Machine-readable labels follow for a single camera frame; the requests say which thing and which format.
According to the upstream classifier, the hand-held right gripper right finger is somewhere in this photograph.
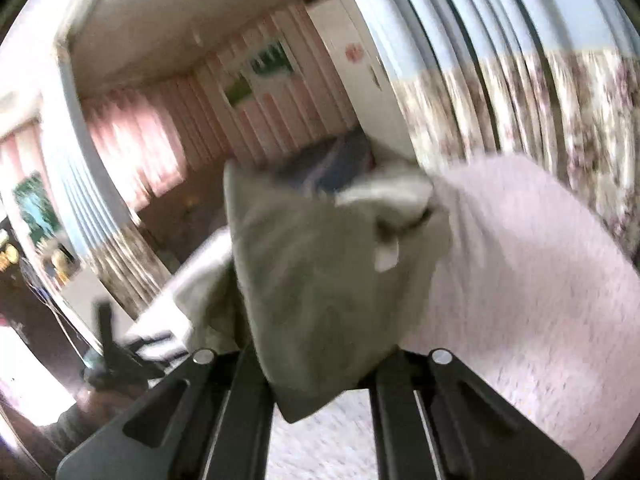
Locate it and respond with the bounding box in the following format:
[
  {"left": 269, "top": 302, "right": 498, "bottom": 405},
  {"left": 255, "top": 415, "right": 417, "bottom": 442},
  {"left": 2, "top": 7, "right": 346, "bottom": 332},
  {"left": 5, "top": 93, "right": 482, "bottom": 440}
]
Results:
[{"left": 370, "top": 347, "right": 585, "bottom": 480}]

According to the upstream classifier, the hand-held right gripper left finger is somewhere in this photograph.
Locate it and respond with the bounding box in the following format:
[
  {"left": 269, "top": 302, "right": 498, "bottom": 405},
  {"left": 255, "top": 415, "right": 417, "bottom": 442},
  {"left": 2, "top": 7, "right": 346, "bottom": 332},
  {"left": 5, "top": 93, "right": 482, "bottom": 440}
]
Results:
[{"left": 56, "top": 347, "right": 275, "bottom": 480}]

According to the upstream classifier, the white large garment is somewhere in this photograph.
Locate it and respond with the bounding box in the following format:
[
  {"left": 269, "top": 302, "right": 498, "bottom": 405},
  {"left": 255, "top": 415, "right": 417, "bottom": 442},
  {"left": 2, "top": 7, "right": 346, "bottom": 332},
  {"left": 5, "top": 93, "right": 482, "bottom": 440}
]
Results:
[{"left": 125, "top": 147, "right": 451, "bottom": 423}]

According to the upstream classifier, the person's left forearm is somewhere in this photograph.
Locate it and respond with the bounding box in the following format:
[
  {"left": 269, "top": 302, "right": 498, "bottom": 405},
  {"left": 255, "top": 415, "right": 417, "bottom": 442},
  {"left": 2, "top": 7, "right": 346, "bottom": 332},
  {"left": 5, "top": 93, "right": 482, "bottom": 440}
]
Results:
[{"left": 42, "top": 385, "right": 151, "bottom": 461}]

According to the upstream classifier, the pink fuzzy blanket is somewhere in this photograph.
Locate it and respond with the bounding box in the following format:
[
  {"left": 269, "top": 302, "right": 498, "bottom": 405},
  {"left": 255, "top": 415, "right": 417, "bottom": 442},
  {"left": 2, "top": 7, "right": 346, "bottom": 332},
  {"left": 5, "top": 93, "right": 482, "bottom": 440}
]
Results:
[{"left": 265, "top": 152, "right": 640, "bottom": 480}]

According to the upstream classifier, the pink curtain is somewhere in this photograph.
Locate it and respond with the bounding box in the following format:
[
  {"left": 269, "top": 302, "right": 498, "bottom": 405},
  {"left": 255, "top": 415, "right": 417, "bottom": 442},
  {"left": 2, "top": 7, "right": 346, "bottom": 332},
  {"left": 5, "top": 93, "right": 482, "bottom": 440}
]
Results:
[{"left": 82, "top": 90, "right": 187, "bottom": 211}]

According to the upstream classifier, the white door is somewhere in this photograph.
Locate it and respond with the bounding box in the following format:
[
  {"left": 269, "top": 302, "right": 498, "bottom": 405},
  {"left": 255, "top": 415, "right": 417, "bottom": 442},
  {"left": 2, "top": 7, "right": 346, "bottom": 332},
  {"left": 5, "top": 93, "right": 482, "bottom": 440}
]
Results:
[{"left": 305, "top": 0, "right": 417, "bottom": 162}]

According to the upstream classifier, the green wall poster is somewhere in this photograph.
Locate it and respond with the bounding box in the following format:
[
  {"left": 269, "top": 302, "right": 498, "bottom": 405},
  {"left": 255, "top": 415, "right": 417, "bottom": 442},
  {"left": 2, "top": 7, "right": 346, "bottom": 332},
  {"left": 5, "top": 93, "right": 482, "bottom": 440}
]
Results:
[
  {"left": 222, "top": 77, "right": 256, "bottom": 108},
  {"left": 12, "top": 172, "right": 56, "bottom": 246},
  {"left": 247, "top": 40, "right": 296, "bottom": 78}
]

